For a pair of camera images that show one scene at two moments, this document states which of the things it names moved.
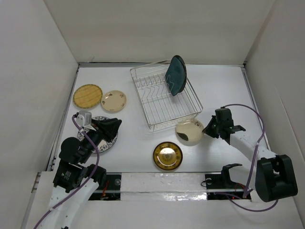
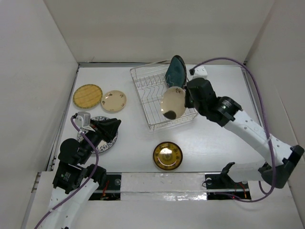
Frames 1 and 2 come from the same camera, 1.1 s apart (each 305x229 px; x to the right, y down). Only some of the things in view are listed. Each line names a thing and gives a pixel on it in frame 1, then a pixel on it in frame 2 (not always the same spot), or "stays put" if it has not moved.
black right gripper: [208, 130] → [188, 104]
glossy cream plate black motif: [189, 132] → [173, 102]
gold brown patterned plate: [167, 155] stays put
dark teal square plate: [176, 75] stays put
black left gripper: [109, 127] stays put
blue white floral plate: [103, 145] stays put
